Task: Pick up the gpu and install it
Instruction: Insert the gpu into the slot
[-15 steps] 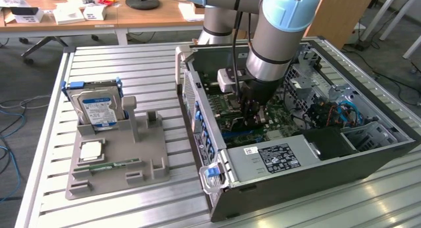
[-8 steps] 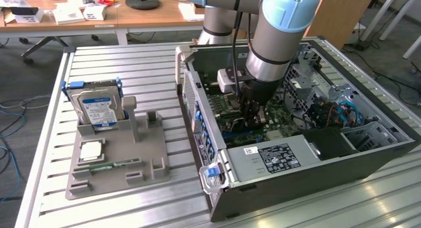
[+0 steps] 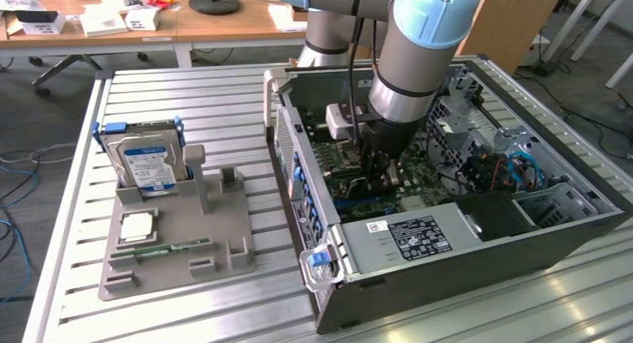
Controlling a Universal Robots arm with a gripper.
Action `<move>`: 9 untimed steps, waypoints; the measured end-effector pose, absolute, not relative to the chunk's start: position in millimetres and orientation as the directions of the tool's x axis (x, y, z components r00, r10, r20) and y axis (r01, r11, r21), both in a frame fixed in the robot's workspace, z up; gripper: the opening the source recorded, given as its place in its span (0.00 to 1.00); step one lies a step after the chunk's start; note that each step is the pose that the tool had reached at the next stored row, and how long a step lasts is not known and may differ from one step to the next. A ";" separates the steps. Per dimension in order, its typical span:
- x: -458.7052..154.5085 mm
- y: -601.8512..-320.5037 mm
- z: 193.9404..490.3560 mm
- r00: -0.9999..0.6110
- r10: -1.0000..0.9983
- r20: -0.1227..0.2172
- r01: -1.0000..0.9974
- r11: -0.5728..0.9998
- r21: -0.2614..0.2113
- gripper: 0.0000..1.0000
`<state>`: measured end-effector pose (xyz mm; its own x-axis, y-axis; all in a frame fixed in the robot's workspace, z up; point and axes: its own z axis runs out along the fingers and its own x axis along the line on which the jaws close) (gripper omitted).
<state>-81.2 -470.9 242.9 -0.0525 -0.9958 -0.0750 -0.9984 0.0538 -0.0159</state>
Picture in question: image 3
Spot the green RAM stick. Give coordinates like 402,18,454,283
111,238,211,259

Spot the wooden desk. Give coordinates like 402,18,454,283
0,0,446,68

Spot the green motherboard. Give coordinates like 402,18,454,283
303,113,449,224

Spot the flat white box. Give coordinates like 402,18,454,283
79,5,130,38

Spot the grey parts rack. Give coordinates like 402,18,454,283
98,143,262,303

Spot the blue floor cable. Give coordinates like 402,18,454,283
0,164,39,303

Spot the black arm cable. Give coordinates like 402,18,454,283
345,16,367,142

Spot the blue case latch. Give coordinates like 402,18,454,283
306,250,330,272

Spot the wooden cabinet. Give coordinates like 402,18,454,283
457,0,568,68

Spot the perforated metal drive cage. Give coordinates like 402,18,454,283
425,94,544,173

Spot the red wire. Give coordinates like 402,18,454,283
489,157,510,190

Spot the metal disk bay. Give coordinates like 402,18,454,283
512,182,600,229

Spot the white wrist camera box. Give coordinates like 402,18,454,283
325,102,370,140

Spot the black lamp base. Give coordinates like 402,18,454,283
189,0,242,15

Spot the white paper stack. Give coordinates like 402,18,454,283
269,7,309,33

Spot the open dark PC case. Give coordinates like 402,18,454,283
262,53,629,335

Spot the silver CPU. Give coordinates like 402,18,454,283
120,213,155,244

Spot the blue wire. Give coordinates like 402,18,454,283
506,150,548,190

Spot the grey power supply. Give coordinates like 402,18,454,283
341,203,484,276

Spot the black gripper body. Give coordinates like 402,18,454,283
359,119,422,162

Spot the low-profile Nvidia graphics card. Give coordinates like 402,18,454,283
321,164,400,203

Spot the white box with black lid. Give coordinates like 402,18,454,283
14,10,68,36

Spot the CPU socket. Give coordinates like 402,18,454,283
335,141,362,166

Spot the small white labelled box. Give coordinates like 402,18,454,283
124,7,162,32

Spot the silver chipset heatsink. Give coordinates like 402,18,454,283
398,195,430,211

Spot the hard disk in blue caddy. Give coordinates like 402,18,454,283
90,116,193,200

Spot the blue expansion slot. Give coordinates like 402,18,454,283
334,194,392,210

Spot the white metal table frame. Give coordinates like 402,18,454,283
541,0,633,89

